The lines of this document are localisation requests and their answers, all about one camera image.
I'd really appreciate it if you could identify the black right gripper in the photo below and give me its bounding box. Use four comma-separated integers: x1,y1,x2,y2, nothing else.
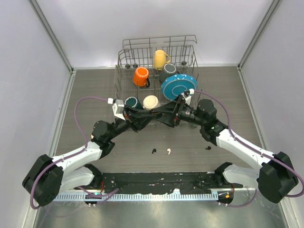
155,95,206,128

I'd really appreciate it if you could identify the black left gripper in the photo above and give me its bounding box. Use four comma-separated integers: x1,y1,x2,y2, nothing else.
107,104,155,141

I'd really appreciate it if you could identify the black earbud charging case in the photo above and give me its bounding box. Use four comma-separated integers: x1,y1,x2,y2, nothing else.
151,112,162,118

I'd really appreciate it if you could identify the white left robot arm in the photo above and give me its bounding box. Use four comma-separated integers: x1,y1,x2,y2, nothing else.
22,104,161,209

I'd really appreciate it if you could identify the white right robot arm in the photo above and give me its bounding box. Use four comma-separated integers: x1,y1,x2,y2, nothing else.
150,97,304,203

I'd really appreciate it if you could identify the dark green mug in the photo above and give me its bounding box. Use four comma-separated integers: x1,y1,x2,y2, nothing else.
124,96,144,111

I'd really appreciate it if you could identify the cream white mug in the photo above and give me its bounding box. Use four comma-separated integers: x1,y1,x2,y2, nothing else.
142,95,160,110

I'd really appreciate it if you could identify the blue dotted plate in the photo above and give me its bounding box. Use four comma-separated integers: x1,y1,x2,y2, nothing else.
161,74,198,101

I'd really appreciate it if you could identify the orange mug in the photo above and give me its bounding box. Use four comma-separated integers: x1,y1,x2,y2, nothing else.
133,66,150,88

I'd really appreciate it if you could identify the grey mug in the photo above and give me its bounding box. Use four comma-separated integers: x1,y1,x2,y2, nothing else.
159,63,179,83

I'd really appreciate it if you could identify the yellow mug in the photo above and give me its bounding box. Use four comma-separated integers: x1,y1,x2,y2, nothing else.
153,49,171,70

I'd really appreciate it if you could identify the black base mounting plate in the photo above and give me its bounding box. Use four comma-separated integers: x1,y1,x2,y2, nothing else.
83,172,243,195

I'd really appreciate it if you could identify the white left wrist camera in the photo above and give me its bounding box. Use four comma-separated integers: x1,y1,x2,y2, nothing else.
107,98,125,120

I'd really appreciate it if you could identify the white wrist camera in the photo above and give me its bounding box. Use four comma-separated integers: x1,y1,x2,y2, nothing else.
181,88,195,105
107,98,125,120

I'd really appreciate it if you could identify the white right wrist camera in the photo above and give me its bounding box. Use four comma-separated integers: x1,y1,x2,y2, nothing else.
181,88,195,105

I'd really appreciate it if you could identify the grey wire dish rack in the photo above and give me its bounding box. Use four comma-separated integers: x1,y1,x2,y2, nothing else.
115,36,203,109

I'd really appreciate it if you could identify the white slotted cable duct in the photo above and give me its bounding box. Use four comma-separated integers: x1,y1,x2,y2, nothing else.
54,191,218,203

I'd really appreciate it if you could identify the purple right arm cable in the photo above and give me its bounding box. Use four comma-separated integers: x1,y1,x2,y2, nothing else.
192,89,304,207

